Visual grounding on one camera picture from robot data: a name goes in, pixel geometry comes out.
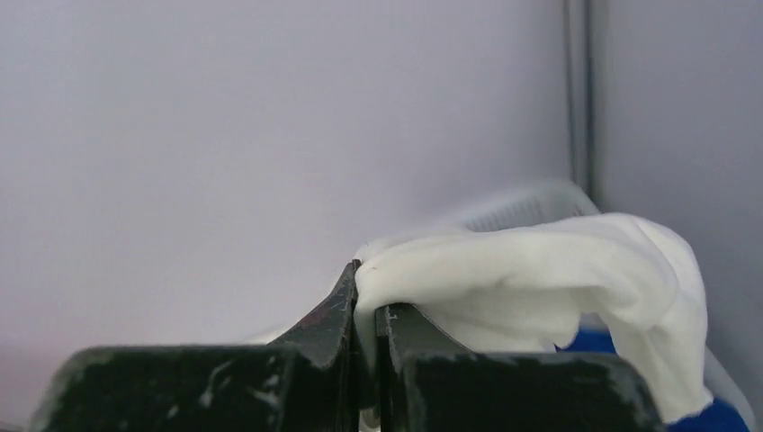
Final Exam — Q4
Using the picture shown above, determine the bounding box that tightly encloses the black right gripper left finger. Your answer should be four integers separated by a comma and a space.
28, 261, 359, 431

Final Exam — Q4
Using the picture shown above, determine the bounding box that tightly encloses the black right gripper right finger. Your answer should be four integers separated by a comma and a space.
376, 303, 665, 432

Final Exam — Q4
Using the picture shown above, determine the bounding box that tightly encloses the white printed t-shirt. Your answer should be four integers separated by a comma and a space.
355, 213, 713, 423

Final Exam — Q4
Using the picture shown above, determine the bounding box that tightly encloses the white plastic basket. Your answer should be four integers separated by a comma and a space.
456, 180, 759, 431

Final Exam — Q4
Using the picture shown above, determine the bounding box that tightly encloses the blue t-shirt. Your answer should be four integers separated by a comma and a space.
556, 328, 750, 432

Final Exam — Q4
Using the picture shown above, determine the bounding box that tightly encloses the right corner metal post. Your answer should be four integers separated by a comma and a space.
562, 0, 595, 196

